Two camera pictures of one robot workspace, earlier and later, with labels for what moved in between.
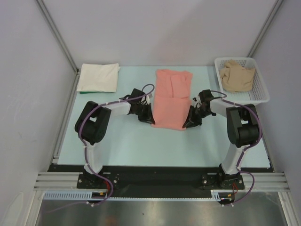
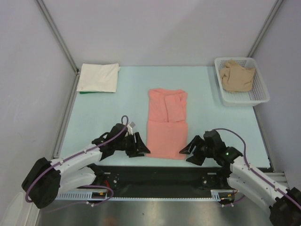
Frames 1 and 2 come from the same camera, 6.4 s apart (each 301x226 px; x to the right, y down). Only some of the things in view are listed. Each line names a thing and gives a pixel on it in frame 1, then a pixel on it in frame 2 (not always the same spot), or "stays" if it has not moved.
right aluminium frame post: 265,27 stays
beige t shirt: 235,78 stays
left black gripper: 148,118 -> 140,147
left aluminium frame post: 62,44 stays
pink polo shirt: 172,98 -> 167,127
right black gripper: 194,115 -> 198,149
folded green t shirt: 89,92 stays
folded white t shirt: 99,77 stays
